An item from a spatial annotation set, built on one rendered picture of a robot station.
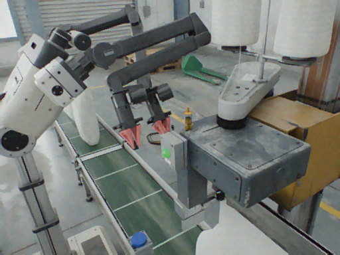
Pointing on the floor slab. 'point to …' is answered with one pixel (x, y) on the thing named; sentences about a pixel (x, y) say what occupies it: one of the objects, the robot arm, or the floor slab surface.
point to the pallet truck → (188, 67)
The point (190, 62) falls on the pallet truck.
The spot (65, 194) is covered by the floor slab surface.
